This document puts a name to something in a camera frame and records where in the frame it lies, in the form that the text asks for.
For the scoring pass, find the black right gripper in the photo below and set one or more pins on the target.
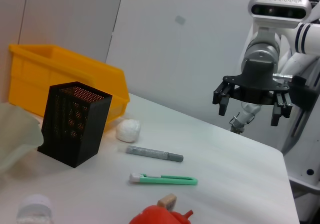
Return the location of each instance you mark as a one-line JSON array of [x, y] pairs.
[[257, 83]]

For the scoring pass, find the grey marker pen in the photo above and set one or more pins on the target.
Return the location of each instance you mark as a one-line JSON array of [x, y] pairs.
[[150, 153]]

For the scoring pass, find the green utility knife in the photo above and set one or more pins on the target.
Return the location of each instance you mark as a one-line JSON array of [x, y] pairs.
[[165, 180]]

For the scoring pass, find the tan rubber eraser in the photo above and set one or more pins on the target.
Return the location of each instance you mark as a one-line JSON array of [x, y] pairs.
[[167, 202]]

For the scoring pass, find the white paper ball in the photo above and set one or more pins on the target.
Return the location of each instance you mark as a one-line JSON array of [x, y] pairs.
[[128, 130]]

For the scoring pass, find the red-orange round fruit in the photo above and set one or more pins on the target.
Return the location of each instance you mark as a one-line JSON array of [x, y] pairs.
[[155, 216]]

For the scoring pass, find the clear water bottle green label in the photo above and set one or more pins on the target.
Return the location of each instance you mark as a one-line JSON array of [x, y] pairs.
[[33, 210]]

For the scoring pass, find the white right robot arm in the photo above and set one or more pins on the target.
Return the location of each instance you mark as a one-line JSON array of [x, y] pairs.
[[262, 48]]

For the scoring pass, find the black mesh pen holder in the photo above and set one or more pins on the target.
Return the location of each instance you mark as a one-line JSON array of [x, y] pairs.
[[75, 133]]

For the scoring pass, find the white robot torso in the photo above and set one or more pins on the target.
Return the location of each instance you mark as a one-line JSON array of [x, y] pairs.
[[305, 159]]

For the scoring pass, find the yellow plastic storage bin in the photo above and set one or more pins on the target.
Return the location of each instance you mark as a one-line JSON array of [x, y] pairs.
[[32, 68]]

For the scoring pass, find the black bracket block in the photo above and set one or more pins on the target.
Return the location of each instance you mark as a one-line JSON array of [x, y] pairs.
[[303, 93]]

